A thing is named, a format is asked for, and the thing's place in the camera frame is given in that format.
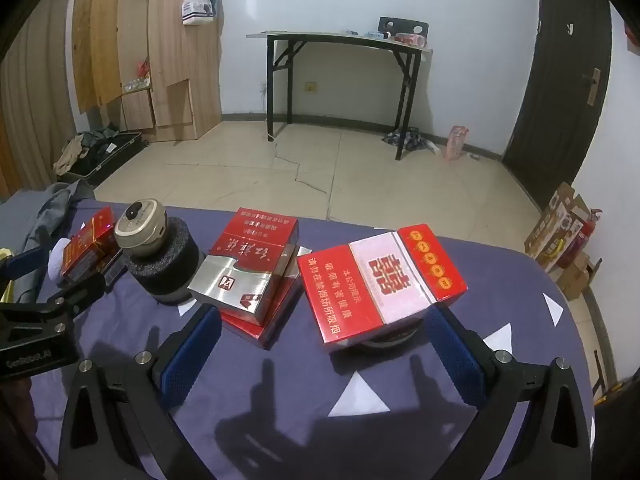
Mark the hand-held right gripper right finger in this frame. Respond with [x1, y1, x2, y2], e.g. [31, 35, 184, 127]
[424, 304, 598, 480]

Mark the metal door handle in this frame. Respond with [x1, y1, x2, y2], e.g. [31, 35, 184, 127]
[582, 67, 601, 106]

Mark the pink packet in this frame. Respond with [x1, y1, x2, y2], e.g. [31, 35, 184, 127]
[442, 125, 470, 162]

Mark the red fire extinguisher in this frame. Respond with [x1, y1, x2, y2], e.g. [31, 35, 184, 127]
[556, 208, 603, 269]

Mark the black suitcase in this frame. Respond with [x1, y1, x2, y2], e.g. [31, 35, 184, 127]
[55, 130, 146, 183]

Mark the beige cloth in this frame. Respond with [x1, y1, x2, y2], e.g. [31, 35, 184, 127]
[54, 132, 96, 176]

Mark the black sponge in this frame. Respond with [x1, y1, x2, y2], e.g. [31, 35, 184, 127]
[124, 216, 205, 307]

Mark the dark door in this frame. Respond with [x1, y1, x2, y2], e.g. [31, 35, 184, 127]
[501, 0, 613, 213]

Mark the grey garment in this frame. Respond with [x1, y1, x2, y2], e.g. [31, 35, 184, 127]
[20, 180, 96, 261]

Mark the beige round device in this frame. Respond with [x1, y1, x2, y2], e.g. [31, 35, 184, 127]
[114, 198, 169, 261]

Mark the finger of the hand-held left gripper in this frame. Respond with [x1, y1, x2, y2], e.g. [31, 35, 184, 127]
[0, 245, 53, 283]
[45, 252, 128, 318]

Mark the purple printed bedsheet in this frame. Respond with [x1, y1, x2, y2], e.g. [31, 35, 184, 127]
[30, 197, 596, 480]

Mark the printed cardboard box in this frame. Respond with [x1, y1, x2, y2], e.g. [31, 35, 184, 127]
[524, 182, 591, 273]

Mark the small red cigarette box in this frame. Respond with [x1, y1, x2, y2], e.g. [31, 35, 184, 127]
[61, 206, 123, 282]

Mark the black two-hole panel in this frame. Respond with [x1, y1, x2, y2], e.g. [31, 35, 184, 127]
[377, 16, 430, 36]

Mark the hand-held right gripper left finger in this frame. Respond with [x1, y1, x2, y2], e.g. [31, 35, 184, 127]
[59, 304, 223, 480]

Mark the plain cardboard box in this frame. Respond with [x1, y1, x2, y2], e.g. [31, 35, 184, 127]
[555, 255, 601, 301]

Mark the black folding table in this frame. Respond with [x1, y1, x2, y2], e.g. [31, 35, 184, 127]
[246, 30, 434, 161]

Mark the beige curtain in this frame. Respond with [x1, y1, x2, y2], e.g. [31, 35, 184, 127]
[0, 25, 81, 201]

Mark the silver red cigarette pack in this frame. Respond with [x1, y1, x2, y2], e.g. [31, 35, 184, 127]
[189, 206, 301, 327]

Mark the white plastic bag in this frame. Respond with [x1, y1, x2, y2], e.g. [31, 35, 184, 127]
[181, 0, 217, 27]

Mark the red white cigarette pack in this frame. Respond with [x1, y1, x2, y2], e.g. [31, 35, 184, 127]
[296, 223, 469, 353]

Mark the wooden wardrobe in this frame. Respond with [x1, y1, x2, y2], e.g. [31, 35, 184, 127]
[71, 0, 223, 143]

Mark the checked cloth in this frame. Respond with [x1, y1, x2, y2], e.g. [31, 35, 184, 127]
[382, 127, 426, 151]

